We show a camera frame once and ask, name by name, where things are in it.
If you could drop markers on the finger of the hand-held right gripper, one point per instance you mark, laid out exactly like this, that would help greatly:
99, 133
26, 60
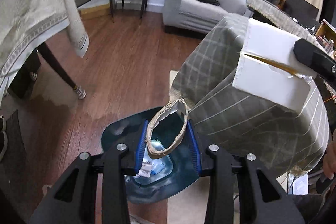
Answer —
315, 56

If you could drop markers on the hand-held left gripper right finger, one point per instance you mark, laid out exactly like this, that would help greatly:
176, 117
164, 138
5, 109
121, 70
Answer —
194, 148

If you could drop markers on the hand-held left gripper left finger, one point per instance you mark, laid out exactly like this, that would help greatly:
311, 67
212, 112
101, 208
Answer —
140, 148

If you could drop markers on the dark teal trash bin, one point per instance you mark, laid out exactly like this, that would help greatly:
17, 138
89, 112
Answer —
118, 134

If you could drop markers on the brown cardboard tape roll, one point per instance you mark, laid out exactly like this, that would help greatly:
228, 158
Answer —
179, 108

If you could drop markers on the large white cardboard box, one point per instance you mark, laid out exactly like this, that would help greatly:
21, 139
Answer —
267, 87

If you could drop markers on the person's right hand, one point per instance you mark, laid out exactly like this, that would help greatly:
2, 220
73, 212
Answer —
329, 165

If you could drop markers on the grey checked tablecloth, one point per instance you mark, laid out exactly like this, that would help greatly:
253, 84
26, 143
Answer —
236, 134

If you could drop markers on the black monitor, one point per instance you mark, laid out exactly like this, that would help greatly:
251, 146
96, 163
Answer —
302, 8

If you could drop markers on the cream fringed table runner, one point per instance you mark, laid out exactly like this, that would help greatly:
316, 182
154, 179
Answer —
273, 14

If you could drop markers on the beige floor rug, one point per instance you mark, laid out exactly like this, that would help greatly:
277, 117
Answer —
189, 211

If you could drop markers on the dark wooden table leg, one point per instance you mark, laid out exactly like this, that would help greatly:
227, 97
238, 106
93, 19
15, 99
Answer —
57, 69

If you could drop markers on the dark floor mat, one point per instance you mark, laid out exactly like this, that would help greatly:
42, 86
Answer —
18, 161

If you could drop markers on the grey armchair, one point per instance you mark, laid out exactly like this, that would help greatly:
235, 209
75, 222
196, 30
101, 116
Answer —
199, 14

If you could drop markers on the black shoe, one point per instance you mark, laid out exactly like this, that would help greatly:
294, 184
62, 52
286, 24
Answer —
3, 146
2, 123

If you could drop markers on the beige embroidered tablecloth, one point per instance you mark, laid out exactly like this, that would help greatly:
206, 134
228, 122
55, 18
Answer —
31, 3

